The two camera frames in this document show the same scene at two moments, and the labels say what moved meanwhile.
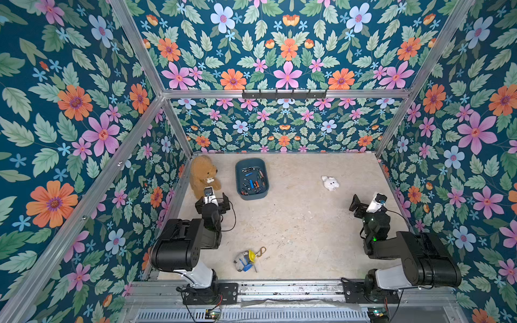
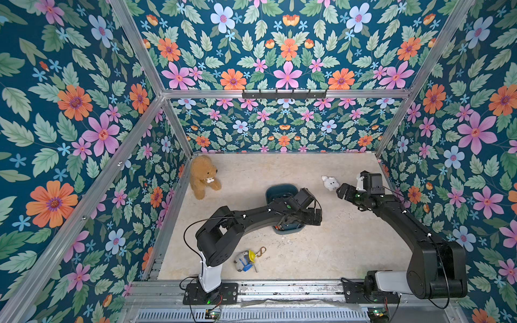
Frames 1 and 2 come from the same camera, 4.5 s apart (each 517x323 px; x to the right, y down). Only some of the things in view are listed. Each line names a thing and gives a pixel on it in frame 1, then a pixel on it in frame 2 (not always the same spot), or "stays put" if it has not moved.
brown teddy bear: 202,174 stays put
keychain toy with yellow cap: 245,260 stays put
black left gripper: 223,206 to 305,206
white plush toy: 330,183 stays put
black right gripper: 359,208 to 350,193
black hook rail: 284,95 stays put
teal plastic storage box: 252,178 to 280,191
